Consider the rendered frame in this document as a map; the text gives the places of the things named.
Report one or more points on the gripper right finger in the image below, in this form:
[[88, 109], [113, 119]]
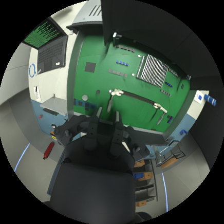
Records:
[[117, 134]]

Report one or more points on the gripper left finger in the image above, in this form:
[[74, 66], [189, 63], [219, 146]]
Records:
[[75, 128]]

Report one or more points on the green memory module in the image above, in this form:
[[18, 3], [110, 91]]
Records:
[[85, 105]]

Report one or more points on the white slot clip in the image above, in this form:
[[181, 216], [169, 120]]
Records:
[[160, 107], [116, 91]]

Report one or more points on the white black shroud hinge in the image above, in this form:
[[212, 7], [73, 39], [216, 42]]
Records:
[[116, 38]]

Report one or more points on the grey server chassis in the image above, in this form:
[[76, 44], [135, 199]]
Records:
[[84, 14]]

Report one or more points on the light blue mat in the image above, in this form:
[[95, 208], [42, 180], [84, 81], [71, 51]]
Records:
[[47, 122]]

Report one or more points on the grey short bar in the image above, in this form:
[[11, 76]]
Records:
[[109, 104], [160, 119]]

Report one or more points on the grey flat plate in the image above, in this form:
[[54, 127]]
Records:
[[54, 104]]

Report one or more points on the white round coin cell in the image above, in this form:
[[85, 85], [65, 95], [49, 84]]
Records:
[[84, 97]]

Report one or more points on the red fire extinguisher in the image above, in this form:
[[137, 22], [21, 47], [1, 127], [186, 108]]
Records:
[[48, 150]]

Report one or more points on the orange box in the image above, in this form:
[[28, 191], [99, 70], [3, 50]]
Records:
[[139, 163], [146, 176], [168, 163], [140, 203]]

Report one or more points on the blue box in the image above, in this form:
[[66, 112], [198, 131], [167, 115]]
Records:
[[137, 175]]

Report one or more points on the white paper card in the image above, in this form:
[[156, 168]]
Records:
[[37, 93]]

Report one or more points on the purple board connector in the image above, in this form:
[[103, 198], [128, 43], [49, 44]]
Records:
[[170, 119]]

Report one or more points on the grey shelf unit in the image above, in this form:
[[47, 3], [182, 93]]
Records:
[[148, 187]]

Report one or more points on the silver finned heat sink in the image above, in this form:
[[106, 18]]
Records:
[[152, 70]]

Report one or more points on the black laptop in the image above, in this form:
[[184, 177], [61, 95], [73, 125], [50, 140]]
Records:
[[50, 54]]

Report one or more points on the white card blue print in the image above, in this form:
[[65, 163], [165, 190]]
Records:
[[199, 97]]

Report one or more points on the blue white cylinder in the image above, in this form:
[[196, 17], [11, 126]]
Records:
[[210, 100]]

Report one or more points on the small blue bracket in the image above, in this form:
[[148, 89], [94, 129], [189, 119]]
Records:
[[183, 132]]

